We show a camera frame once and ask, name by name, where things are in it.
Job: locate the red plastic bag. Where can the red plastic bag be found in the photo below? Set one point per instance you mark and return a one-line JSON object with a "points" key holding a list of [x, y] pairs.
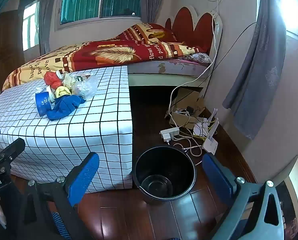
{"points": [[51, 80]]}

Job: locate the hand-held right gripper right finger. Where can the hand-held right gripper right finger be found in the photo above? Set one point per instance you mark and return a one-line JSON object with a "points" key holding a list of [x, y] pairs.
{"points": [[217, 177]]}

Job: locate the bed with red-yellow blanket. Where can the bed with red-yellow blanket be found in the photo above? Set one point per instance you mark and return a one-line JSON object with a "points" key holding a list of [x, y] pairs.
{"points": [[109, 52]]}

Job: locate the small window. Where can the small window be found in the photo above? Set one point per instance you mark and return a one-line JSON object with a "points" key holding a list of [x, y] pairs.
{"points": [[30, 25]]}

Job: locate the yellow towel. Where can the yellow towel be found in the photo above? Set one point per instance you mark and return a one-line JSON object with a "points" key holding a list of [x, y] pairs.
{"points": [[62, 91]]}

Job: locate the table with checkered cloth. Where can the table with checkered cloth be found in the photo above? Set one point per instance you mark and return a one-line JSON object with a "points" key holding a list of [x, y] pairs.
{"points": [[76, 130]]}

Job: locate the black plastic bin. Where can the black plastic bin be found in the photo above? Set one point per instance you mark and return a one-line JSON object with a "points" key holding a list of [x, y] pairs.
{"points": [[164, 180]]}

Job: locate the beige crumpled wrapper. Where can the beige crumpled wrapper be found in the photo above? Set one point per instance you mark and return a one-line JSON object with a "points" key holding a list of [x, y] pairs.
{"points": [[68, 80]]}

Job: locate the blue paper cup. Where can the blue paper cup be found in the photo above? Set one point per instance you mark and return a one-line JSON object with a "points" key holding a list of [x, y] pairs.
{"points": [[42, 103]]}

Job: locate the blue knitted slipper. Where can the blue knitted slipper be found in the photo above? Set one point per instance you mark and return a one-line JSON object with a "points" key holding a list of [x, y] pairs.
{"points": [[61, 223]]}

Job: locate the white router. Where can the white router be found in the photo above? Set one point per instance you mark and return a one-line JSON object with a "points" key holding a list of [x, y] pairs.
{"points": [[210, 145]]}

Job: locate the clear plastic bag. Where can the clear plastic bag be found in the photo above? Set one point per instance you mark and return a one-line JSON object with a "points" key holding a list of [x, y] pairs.
{"points": [[85, 87]]}

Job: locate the long grey curtain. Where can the long grey curtain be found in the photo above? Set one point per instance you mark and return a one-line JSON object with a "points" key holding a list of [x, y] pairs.
{"points": [[259, 80]]}

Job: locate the floral mattress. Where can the floral mattress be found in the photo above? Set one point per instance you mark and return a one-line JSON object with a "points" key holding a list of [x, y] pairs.
{"points": [[169, 67]]}

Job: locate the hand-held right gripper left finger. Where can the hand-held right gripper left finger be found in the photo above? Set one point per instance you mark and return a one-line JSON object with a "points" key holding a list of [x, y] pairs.
{"points": [[85, 177]]}

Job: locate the white tissue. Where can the white tissue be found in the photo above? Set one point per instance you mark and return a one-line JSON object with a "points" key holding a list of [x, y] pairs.
{"points": [[40, 89]]}

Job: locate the blue cloth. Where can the blue cloth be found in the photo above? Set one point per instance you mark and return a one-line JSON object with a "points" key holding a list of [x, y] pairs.
{"points": [[64, 107]]}

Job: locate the black power adapter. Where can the black power adapter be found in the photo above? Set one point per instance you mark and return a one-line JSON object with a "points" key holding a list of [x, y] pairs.
{"points": [[190, 109]]}

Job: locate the white modem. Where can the white modem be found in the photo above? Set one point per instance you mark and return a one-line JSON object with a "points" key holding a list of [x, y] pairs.
{"points": [[199, 130]]}

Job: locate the large window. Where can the large window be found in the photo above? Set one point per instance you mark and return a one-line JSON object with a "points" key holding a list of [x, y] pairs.
{"points": [[84, 2]]}

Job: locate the cardboard box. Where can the cardboard box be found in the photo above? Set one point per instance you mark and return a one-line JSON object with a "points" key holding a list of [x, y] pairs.
{"points": [[181, 118]]}

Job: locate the white power strip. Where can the white power strip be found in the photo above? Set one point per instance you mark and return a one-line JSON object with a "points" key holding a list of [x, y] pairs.
{"points": [[169, 131]]}

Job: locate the white bed frame red headboard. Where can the white bed frame red headboard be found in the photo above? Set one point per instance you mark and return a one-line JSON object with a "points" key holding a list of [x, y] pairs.
{"points": [[186, 22]]}

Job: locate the brown wooden wardrobe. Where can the brown wooden wardrobe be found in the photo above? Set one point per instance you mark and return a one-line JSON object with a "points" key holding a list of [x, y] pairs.
{"points": [[7, 50]]}

